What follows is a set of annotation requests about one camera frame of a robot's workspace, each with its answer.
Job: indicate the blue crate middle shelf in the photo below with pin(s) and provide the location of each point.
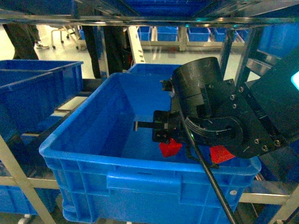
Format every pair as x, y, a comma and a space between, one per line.
105, 169

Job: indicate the stainless steel shelf rack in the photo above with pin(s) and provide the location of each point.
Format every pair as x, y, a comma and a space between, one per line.
172, 147

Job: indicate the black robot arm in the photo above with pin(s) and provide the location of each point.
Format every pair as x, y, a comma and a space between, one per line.
248, 120

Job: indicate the blue crate upper left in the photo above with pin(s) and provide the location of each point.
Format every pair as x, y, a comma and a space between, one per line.
31, 90

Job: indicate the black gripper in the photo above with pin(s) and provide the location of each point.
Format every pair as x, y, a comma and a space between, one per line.
166, 124

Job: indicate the red block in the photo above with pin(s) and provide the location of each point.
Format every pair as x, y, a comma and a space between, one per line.
220, 154
170, 149

